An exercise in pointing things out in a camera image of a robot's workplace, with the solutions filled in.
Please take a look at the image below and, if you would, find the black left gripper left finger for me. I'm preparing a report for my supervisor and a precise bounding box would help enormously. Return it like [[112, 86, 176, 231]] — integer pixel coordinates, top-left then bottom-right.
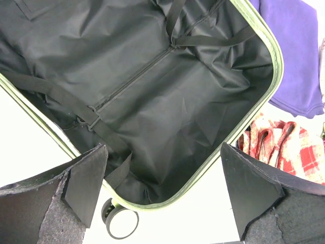
[[1, 145, 108, 243]]

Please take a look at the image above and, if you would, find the cream printed garment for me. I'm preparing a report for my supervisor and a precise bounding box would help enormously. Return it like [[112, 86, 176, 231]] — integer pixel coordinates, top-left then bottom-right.
[[319, 39, 325, 104]]

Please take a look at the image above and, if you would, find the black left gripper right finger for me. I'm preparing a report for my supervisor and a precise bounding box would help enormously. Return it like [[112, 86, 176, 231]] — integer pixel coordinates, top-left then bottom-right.
[[221, 143, 324, 243]]

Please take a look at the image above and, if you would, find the green hard-shell suitcase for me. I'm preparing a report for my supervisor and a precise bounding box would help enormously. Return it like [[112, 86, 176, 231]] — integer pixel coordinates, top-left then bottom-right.
[[1, 1, 283, 238]]

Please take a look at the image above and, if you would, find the purple garment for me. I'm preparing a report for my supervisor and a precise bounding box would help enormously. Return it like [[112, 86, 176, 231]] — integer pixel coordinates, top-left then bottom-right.
[[251, 0, 324, 119]]

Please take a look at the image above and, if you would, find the red plaid folded shirt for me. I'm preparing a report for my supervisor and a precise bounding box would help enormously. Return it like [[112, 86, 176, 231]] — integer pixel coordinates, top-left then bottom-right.
[[238, 113, 324, 185]]

